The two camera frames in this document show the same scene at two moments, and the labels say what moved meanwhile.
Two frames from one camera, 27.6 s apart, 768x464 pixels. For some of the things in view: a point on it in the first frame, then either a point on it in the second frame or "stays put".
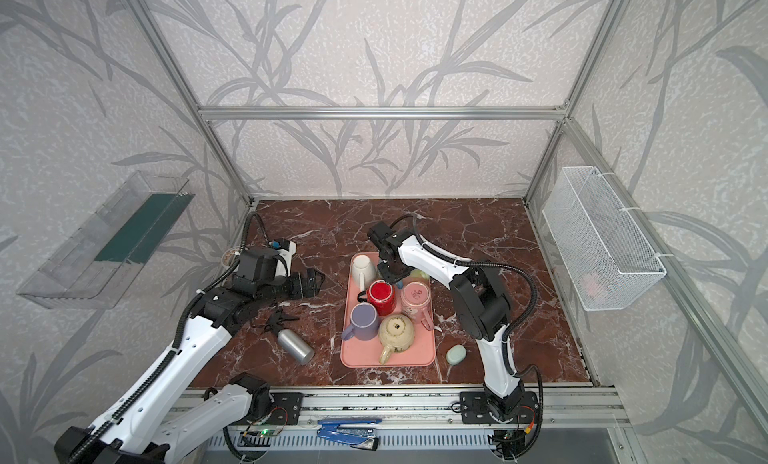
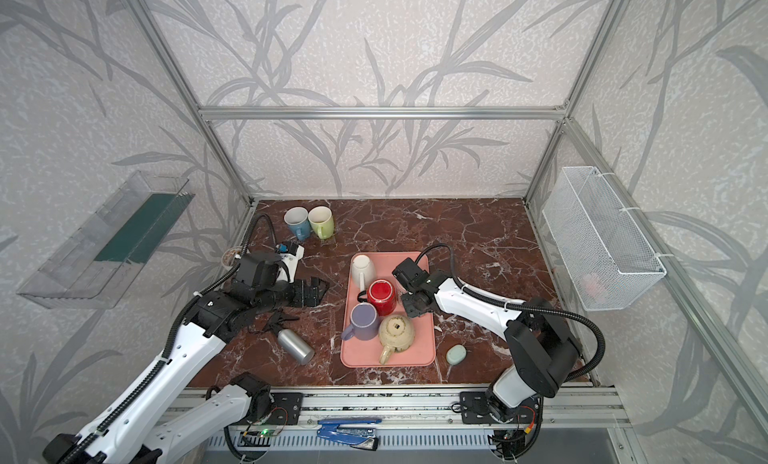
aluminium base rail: x=590 y=407 stays put
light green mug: x=419 y=273 → x=321 y=219
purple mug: x=364 y=322 stays put
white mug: x=363 y=270 stays put
